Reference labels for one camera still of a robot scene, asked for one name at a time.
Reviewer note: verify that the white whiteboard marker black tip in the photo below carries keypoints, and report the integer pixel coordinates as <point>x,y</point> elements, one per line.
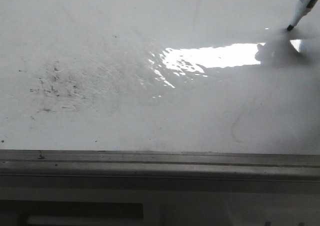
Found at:
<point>303,7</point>

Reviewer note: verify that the white whiteboard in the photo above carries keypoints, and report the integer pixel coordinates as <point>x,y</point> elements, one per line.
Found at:
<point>218,76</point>

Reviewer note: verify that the grey aluminium whiteboard frame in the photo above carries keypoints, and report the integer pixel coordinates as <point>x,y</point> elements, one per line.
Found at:
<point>151,164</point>

